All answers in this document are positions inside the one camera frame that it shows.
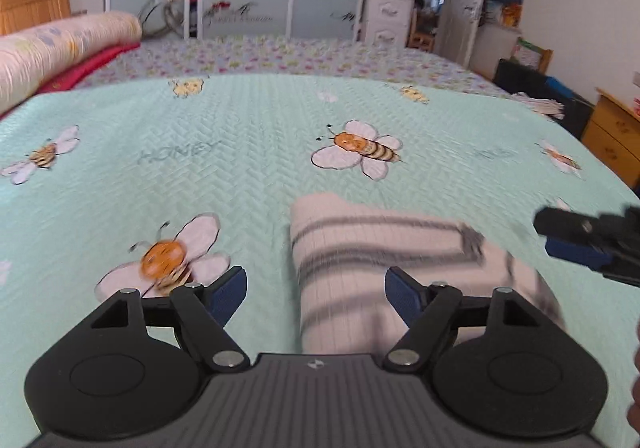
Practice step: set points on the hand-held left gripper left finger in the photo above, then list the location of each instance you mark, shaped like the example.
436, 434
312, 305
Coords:
227, 293

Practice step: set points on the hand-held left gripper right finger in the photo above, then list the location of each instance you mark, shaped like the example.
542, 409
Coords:
402, 293

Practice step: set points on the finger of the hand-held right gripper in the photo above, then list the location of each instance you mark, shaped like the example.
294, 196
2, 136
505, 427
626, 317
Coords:
570, 225
580, 253

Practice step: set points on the white black-striped sweater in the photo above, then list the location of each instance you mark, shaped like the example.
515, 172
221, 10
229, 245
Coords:
350, 268

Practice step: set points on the pale folded clothes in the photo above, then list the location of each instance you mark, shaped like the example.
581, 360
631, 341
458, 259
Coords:
537, 105

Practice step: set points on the wooden nightstand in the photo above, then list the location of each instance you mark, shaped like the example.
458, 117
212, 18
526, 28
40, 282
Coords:
610, 133

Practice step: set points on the blue cloth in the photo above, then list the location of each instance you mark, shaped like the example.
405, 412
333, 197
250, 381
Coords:
561, 87

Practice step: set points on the black armchair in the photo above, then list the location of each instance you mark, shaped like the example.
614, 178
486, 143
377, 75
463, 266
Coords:
520, 78

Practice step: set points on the small wooden chair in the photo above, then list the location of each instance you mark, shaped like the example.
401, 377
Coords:
548, 58

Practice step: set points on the green printed box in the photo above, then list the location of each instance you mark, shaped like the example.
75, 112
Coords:
529, 55

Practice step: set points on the pile of colourful packets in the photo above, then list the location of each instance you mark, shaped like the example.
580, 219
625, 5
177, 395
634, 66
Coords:
511, 15

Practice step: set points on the wooden dining chair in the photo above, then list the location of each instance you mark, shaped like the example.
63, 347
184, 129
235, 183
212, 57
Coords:
422, 35

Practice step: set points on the red pillow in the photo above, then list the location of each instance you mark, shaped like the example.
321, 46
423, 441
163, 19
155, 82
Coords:
90, 68

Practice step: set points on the white drawer cabinet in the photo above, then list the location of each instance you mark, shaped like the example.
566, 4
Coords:
387, 20

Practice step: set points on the electric floor fan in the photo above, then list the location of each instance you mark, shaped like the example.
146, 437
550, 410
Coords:
160, 15

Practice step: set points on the rolled floral quilt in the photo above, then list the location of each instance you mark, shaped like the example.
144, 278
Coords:
60, 48

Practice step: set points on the wooden bed headboard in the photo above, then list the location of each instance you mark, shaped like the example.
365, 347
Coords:
35, 8

